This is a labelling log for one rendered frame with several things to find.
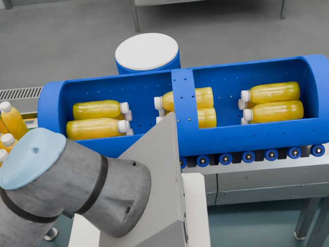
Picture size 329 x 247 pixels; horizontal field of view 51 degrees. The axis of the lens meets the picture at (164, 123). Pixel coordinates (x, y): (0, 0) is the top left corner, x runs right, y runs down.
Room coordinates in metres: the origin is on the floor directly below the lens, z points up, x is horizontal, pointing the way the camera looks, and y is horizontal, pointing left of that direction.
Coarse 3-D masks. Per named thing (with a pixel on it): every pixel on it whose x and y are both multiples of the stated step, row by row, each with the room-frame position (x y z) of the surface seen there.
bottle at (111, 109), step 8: (80, 104) 0.90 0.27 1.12; (88, 104) 0.90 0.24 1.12; (96, 104) 0.89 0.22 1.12; (104, 104) 0.89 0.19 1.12; (112, 104) 0.88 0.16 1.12; (120, 104) 0.89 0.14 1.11; (72, 112) 0.88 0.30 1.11; (80, 112) 0.88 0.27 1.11; (88, 112) 0.87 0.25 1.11; (96, 112) 0.87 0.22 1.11; (104, 112) 0.87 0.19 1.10; (112, 112) 0.86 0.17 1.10; (120, 112) 0.88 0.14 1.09
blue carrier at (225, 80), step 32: (224, 64) 0.90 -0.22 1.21; (256, 64) 0.91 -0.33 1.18; (288, 64) 0.92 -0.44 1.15; (320, 64) 0.79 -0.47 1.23; (64, 96) 0.99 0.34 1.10; (96, 96) 0.98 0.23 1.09; (128, 96) 0.97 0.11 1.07; (160, 96) 0.96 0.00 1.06; (192, 96) 0.76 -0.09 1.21; (224, 96) 0.93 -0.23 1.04; (320, 96) 0.70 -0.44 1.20; (64, 128) 0.88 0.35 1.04; (192, 128) 0.69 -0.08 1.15; (224, 128) 0.68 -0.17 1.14; (256, 128) 0.67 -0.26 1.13; (288, 128) 0.66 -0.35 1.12; (320, 128) 0.65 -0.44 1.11
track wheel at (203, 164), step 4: (200, 156) 0.72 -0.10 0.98; (204, 156) 0.72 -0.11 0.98; (208, 156) 0.72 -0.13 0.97; (196, 160) 0.72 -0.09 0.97; (200, 160) 0.71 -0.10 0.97; (204, 160) 0.71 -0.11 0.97; (208, 160) 0.71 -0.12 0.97; (200, 164) 0.71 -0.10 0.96; (204, 164) 0.70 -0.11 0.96; (208, 164) 0.70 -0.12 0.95
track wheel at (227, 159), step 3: (222, 153) 0.72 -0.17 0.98; (225, 153) 0.72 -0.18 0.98; (228, 153) 0.72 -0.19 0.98; (219, 156) 0.71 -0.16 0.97; (222, 156) 0.71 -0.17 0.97; (225, 156) 0.71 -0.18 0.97; (228, 156) 0.71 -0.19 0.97; (231, 156) 0.71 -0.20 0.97; (219, 159) 0.71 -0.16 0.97; (222, 159) 0.71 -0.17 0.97; (225, 159) 0.70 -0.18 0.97; (228, 159) 0.70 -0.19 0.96; (231, 159) 0.70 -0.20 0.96; (222, 162) 0.70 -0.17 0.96; (225, 162) 0.70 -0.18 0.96; (228, 162) 0.70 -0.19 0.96
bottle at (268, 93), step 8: (256, 88) 0.86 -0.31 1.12; (264, 88) 0.85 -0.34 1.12; (272, 88) 0.84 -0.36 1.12; (280, 88) 0.84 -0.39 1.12; (288, 88) 0.83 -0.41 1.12; (296, 88) 0.83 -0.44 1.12; (248, 96) 0.85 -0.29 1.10; (256, 96) 0.83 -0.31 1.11; (264, 96) 0.83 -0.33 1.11; (272, 96) 0.82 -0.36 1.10; (280, 96) 0.82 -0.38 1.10; (288, 96) 0.82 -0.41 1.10; (296, 96) 0.82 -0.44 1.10
